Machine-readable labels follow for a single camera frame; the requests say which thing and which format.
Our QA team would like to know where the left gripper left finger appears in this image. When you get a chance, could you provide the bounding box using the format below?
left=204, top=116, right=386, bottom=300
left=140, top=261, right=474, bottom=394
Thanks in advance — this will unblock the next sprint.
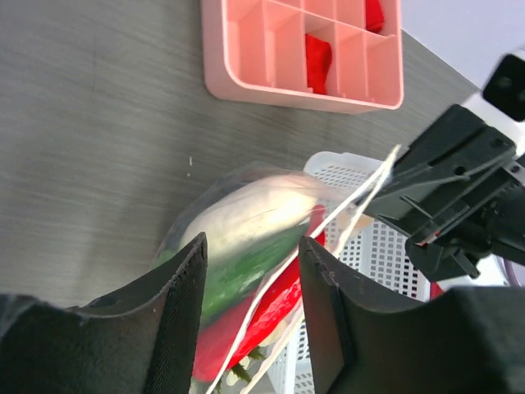
left=1, top=234, right=207, bottom=393

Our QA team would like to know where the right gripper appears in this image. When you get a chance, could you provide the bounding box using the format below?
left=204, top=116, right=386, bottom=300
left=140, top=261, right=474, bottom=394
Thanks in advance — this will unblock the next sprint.
left=365, top=104, right=524, bottom=282

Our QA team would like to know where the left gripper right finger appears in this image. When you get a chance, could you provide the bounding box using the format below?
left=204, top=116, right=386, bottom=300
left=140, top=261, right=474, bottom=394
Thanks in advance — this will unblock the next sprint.
left=299, top=237, right=524, bottom=393

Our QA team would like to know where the polka dot zip bag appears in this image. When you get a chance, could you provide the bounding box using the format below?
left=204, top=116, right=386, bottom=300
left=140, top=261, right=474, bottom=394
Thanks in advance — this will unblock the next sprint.
left=153, top=151, right=397, bottom=393

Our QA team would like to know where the green fake cucumber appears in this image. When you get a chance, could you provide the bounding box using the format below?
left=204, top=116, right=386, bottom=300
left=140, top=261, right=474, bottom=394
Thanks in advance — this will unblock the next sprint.
left=150, top=219, right=310, bottom=328

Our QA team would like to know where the red folded shirt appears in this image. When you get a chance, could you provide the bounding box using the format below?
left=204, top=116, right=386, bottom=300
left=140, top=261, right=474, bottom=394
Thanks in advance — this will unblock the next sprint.
left=429, top=282, right=444, bottom=300

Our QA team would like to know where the white plastic basket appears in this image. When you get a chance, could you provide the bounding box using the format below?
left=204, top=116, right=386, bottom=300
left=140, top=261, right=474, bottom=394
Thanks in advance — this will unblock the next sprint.
left=267, top=152, right=431, bottom=393

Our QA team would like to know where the red rolled sock back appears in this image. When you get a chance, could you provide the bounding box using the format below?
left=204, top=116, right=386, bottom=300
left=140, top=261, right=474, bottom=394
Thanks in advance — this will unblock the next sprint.
left=364, top=0, right=385, bottom=34

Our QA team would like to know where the red rolled sock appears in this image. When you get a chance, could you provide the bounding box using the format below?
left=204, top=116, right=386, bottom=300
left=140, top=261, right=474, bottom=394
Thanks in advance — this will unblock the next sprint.
left=305, top=34, right=332, bottom=95
left=364, top=0, right=385, bottom=34

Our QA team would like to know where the red rolled sock front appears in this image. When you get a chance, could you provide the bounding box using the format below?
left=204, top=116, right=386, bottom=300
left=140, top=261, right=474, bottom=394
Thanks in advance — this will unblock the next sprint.
left=305, top=34, right=332, bottom=95

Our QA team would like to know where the pink divided organizer box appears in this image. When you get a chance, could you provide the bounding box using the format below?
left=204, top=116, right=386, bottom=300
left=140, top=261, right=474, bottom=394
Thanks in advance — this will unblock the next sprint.
left=201, top=0, right=404, bottom=114

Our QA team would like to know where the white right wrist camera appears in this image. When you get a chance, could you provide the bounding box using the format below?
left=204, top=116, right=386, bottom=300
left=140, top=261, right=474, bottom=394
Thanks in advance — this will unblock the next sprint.
left=462, top=48, right=524, bottom=144

